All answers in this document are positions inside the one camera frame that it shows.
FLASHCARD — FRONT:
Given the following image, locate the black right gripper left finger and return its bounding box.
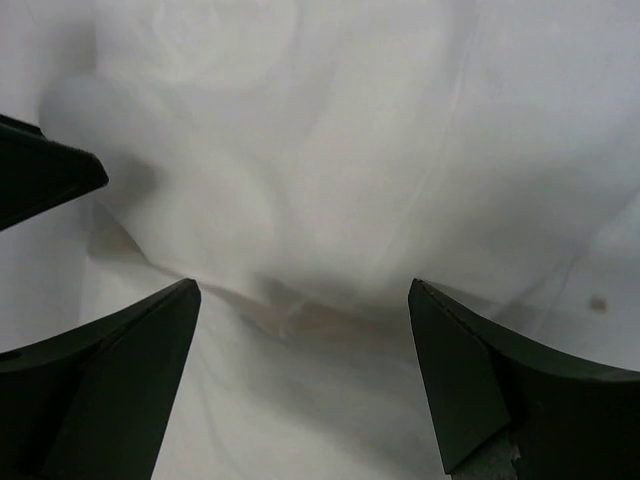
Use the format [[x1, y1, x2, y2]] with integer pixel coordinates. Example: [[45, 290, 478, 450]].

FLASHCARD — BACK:
[[1, 279, 201, 479]]

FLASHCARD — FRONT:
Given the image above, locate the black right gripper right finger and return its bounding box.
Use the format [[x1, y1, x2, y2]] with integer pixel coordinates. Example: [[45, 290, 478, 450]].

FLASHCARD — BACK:
[[408, 280, 639, 479]]

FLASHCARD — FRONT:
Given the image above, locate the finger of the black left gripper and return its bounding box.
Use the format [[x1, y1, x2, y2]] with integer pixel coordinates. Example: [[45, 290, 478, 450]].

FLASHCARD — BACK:
[[1, 115, 109, 230]]

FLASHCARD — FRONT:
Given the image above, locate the white printed t-shirt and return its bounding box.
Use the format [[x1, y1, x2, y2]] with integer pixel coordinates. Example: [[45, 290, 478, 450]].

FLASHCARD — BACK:
[[1, 1, 639, 479]]

